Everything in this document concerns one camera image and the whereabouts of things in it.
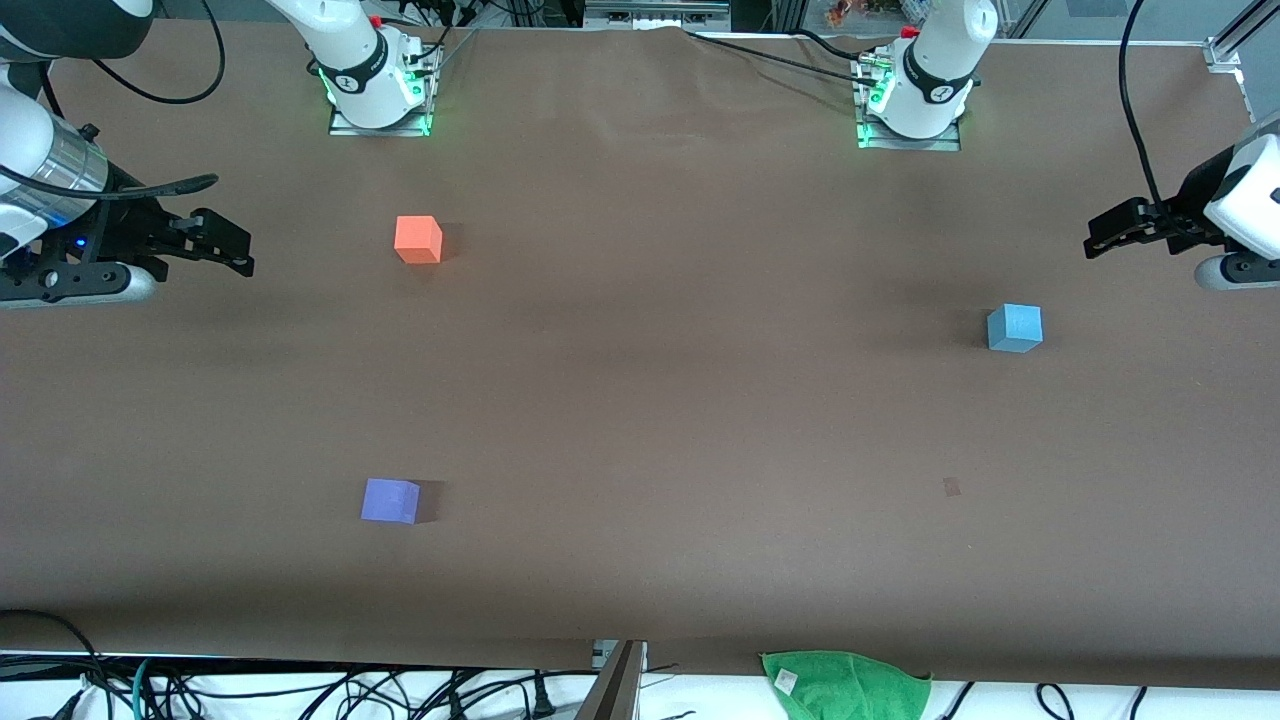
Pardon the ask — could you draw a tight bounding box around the light blue foam block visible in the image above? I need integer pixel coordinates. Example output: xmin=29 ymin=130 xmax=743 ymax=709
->
xmin=987 ymin=303 xmax=1044 ymax=354

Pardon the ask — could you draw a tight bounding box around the orange foam block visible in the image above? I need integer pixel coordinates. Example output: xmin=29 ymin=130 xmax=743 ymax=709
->
xmin=394 ymin=215 xmax=444 ymax=265

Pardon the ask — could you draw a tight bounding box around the purple foam block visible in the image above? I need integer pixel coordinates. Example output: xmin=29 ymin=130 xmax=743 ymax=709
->
xmin=361 ymin=478 xmax=422 ymax=525

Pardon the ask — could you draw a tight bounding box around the brown paper table cover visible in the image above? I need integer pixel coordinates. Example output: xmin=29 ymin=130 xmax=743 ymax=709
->
xmin=0 ymin=20 xmax=1280 ymax=691

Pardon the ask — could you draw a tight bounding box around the green microfibre cloth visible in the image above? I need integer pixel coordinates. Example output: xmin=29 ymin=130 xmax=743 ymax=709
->
xmin=760 ymin=650 xmax=934 ymax=720

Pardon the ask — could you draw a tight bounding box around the grey aluminium profile bar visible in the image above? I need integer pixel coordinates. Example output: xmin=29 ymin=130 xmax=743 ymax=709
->
xmin=577 ymin=640 xmax=648 ymax=720

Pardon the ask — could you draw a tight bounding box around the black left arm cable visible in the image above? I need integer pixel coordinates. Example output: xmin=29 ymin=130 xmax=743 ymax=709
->
xmin=1119 ymin=0 xmax=1173 ymax=216

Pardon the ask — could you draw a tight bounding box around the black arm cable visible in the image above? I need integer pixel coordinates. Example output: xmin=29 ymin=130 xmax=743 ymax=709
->
xmin=92 ymin=0 xmax=227 ymax=106
xmin=1119 ymin=0 xmax=1173 ymax=216

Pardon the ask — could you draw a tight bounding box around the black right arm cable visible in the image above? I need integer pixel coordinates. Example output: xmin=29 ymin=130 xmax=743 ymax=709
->
xmin=92 ymin=0 xmax=227 ymax=106

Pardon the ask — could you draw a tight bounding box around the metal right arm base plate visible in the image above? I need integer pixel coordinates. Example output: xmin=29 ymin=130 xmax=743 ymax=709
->
xmin=328 ymin=38 xmax=442 ymax=138

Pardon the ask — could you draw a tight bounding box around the silver aluminium corner bracket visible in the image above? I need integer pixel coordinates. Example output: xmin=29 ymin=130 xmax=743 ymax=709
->
xmin=1204 ymin=0 xmax=1280 ymax=113

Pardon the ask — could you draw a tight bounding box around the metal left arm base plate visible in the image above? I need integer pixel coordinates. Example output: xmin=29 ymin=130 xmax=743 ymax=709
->
xmin=856 ymin=52 xmax=964 ymax=152

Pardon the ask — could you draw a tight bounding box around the black cable across table cover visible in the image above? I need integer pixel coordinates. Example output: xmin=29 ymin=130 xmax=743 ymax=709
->
xmin=685 ymin=28 xmax=883 ymax=89

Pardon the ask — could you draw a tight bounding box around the thick black looped floor cable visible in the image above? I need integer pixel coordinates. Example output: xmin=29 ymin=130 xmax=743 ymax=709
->
xmin=0 ymin=609 xmax=113 ymax=720

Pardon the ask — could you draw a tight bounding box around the grey metal frame rail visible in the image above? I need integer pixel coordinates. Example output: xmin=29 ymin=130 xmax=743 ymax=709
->
xmin=584 ymin=0 xmax=732 ymax=31

